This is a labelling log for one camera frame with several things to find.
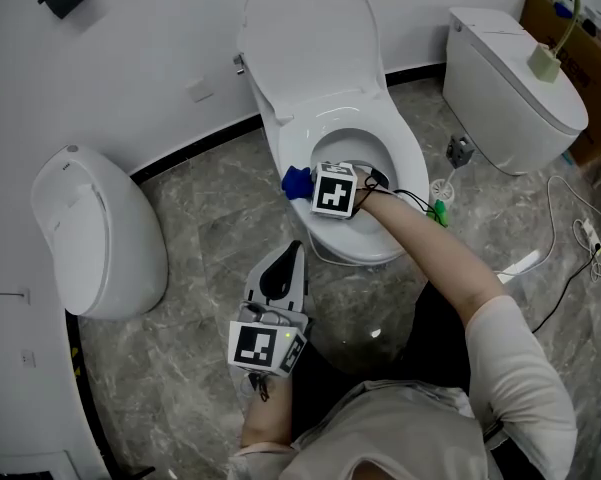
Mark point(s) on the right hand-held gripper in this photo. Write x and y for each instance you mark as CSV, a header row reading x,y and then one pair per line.
x,y
332,190

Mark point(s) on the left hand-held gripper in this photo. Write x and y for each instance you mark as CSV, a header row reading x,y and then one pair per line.
x,y
255,348

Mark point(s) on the blue microfibre cloth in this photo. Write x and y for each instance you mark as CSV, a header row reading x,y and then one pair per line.
x,y
295,183

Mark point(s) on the white toilet with lid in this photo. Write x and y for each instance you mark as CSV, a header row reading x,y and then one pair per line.
x,y
410,158

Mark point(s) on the person's left forearm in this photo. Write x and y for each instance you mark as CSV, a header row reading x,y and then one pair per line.
x,y
267,418

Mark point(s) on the person's right forearm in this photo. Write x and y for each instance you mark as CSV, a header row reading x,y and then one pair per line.
x,y
430,253

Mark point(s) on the white ceramic toilet bowl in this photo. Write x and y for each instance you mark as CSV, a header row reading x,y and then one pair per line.
x,y
350,145

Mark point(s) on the white toilet lid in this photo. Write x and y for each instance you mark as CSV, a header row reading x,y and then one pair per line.
x,y
310,33

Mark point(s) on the egg-shaped white toilet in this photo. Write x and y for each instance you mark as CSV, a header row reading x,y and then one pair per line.
x,y
115,238

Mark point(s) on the white closed-lid toilet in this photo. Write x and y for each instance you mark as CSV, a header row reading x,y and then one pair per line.
x,y
500,93

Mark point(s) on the green plastic bottle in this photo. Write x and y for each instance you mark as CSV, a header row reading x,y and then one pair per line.
x,y
440,213

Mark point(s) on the chrome water valve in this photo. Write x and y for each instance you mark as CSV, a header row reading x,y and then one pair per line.
x,y
238,64

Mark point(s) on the person's dark trousers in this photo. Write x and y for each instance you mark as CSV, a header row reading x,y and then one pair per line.
x,y
440,338

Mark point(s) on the white power strip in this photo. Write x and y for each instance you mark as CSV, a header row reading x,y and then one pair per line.
x,y
591,233

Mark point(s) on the brown cardboard box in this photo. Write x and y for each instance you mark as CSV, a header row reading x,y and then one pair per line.
x,y
595,83

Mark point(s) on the small blue item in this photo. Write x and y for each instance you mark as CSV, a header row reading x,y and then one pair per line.
x,y
563,10

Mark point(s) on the small silver gripper camera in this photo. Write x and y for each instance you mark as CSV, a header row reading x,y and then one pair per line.
x,y
265,315

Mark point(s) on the white blank wall plate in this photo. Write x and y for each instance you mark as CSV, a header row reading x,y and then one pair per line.
x,y
200,90

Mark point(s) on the white wall socket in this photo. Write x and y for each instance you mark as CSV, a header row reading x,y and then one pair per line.
x,y
27,358
25,295

